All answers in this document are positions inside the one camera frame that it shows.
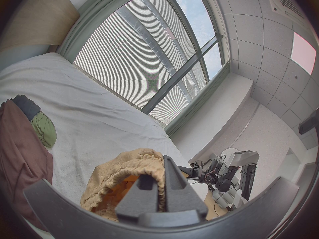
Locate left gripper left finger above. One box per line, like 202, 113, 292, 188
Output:
115, 175, 159, 223

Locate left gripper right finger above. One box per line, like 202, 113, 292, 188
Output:
163, 155, 209, 221

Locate tan shorts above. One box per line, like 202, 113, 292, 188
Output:
80, 148, 166, 221

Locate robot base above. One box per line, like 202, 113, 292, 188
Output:
212, 186, 250, 211

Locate green garment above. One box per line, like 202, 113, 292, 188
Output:
31, 112, 57, 148

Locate brown garment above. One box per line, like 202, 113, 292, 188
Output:
0, 99, 54, 233

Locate window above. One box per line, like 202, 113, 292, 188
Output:
72, 0, 230, 129

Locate dark grey garment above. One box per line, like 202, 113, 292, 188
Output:
11, 95, 41, 121

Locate square ceiling light panel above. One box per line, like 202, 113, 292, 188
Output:
290, 32, 317, 75

